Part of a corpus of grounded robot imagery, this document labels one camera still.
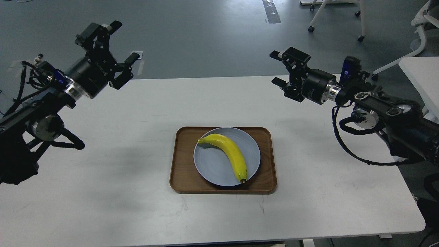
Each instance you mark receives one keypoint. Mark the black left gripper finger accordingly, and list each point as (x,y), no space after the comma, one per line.
(95,38)
(125,72)

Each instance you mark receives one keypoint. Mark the grey floor tape strip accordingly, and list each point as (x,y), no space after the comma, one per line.
(271,12)

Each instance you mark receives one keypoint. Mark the white office chair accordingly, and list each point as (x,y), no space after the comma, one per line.
(425,19)

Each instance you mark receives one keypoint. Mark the white rolling chair base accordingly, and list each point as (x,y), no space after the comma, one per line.
(324,11)

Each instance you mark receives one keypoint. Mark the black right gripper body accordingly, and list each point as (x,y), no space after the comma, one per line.
(313,84)

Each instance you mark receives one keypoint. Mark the yellow banana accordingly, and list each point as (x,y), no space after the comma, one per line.
(232,151)

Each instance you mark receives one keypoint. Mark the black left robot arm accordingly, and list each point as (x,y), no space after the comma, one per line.
(32,124)

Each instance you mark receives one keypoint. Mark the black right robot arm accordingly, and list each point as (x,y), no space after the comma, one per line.
(361,108)

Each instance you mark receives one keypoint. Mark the light blue plate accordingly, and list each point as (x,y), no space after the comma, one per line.
(214,165)

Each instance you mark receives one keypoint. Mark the white side table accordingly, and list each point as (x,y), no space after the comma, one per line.
(423,72)

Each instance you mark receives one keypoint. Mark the brown wooden tray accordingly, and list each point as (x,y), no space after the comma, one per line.
(184,177)

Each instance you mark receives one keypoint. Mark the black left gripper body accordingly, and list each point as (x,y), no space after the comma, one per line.
(93,72)

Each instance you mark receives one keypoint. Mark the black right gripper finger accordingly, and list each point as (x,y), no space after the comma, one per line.
(291,58)
(291,90)

